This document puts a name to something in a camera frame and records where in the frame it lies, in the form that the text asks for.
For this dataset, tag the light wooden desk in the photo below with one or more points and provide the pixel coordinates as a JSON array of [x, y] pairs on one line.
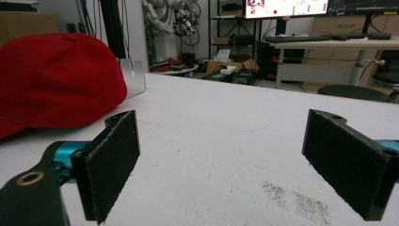
[[338, 45]]

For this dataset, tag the black keyboard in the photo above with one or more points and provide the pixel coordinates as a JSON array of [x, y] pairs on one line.
[[326, 37]]

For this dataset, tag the brown cardboard box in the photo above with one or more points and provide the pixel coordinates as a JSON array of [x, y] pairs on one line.
[[26, 25]]

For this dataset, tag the open cardboard box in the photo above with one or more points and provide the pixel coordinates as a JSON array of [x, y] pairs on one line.
[[230, 66]]

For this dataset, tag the black metal shelf rack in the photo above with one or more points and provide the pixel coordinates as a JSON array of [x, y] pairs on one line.
[[232, 28]]

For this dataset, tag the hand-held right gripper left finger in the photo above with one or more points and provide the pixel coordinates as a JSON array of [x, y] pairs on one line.
[[106, 169]]

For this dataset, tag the red baseball cap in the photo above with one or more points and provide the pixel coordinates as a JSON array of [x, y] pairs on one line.
[[53, 81]]

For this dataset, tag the black office chair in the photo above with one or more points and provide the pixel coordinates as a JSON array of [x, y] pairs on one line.
[[354, 93]]

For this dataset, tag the small round table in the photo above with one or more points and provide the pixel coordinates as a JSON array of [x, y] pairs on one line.
[[175, 69]]

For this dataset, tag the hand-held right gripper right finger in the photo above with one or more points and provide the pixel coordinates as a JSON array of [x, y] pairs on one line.
[[348, 163]]

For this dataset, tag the dark computer monitor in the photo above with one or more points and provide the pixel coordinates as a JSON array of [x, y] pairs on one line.
[[363, 6]]

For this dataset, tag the black metal stand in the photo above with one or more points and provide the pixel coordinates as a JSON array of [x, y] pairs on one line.
[[113, 28]]

